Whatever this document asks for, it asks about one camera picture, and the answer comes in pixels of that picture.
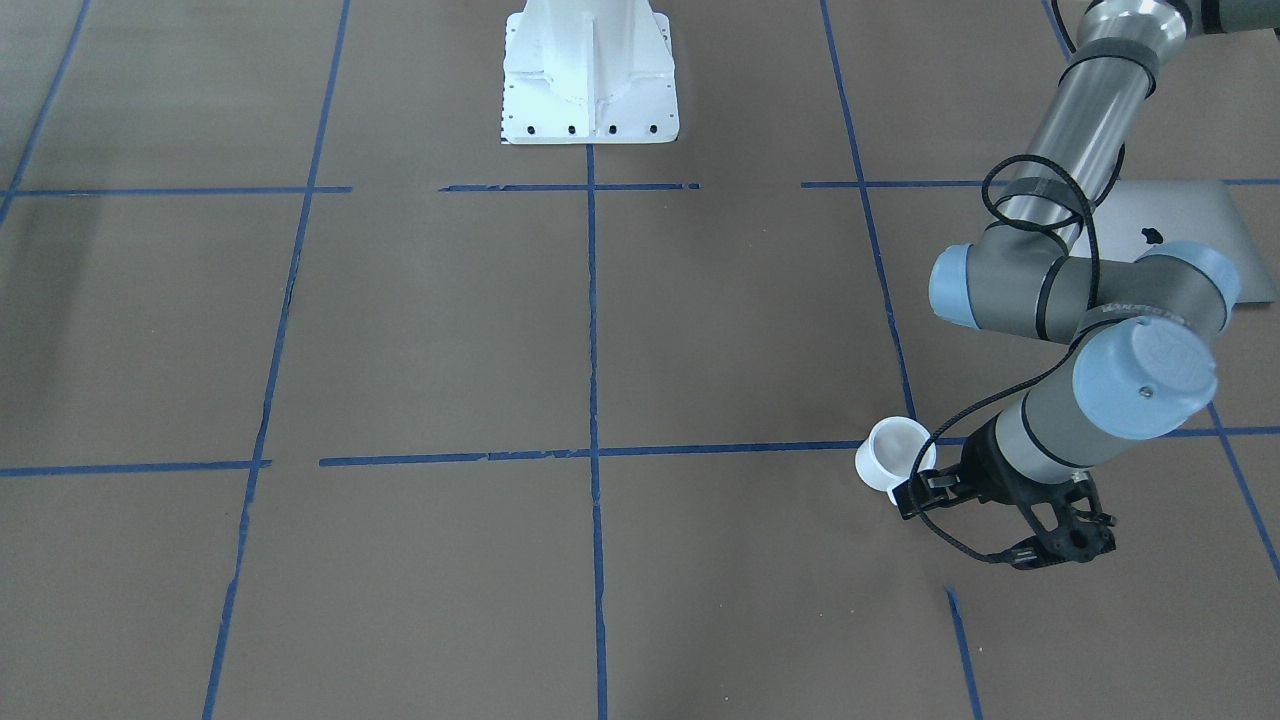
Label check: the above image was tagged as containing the white ceramic cup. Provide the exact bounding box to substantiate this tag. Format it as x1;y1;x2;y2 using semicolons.
855;416;931;506

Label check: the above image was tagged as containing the grey closed laptop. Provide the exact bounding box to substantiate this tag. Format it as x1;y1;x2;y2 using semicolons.
1094;179;1277;304

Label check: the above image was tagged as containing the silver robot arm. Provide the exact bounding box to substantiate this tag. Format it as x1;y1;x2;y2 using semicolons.
929;1;1277;503

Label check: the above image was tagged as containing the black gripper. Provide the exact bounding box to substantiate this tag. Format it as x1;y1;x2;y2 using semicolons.
887;415;1041;520

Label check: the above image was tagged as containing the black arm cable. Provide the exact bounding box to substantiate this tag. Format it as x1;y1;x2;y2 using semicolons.
915;155;1126;562

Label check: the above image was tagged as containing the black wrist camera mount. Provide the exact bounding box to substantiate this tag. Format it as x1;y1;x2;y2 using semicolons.
998;470;1116;570

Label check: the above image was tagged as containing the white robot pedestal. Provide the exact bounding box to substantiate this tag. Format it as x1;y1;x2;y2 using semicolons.
500;1;681;145

